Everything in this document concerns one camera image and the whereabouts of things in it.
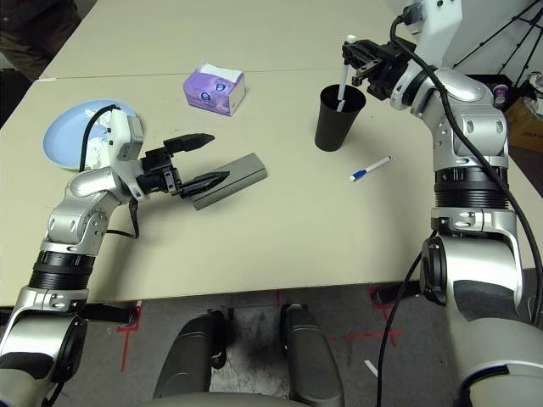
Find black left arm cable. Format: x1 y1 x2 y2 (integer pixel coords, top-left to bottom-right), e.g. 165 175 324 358
78 103 141 239

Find blue plastic plate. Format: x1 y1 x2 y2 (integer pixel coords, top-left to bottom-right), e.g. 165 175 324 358
43 98 143 173

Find black plastic cup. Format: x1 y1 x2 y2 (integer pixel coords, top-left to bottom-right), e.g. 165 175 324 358
314 83 367 153

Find grey robot right leg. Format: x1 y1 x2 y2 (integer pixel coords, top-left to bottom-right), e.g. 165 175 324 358
282 303 344 404

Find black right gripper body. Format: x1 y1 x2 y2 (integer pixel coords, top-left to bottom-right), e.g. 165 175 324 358
367 41 419 101

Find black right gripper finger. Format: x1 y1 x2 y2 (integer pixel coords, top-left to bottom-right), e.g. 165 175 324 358
350 62 385 86
340 39 385 60

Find black foam floor mat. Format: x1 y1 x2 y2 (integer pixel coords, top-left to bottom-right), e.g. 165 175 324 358
0 67 35 128

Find black tripod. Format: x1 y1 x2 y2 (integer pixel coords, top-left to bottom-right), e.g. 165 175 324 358
449 0 543 88

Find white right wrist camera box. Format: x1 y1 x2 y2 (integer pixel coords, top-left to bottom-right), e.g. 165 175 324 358
402 0 463 71

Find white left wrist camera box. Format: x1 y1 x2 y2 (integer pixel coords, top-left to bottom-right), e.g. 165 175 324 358
105 109 148 200

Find brown cardboard box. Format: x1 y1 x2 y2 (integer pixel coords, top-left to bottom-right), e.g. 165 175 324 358
504 97 543 149

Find white marker with black cap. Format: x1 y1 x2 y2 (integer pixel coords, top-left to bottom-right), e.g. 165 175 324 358
337 34 356 112

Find grey robot leg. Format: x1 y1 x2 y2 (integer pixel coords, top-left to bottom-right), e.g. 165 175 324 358
282 303 344 404
152 309 230 399

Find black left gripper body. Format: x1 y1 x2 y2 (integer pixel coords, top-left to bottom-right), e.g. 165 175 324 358
137 146 183 197

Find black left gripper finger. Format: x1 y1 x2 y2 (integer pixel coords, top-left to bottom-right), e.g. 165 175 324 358
177 170 231 199
164 132 216 153

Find grey robot left leg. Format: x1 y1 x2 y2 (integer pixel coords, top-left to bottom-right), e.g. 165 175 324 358
152 309 230 399

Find purple tissue box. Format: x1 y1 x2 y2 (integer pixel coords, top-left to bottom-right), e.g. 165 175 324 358
182 62 245 118

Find grey glasses case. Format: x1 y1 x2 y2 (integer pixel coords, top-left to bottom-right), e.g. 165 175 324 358
193 152 268 212

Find bystander in dark clothes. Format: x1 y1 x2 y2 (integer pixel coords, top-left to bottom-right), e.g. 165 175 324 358
0 0 81 81

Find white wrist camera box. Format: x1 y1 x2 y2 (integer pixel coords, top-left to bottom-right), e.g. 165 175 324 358
105 109 148 200
402 0 463 71

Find white marker with blue cap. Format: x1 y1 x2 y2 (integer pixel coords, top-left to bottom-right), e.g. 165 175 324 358
348 155 394 184

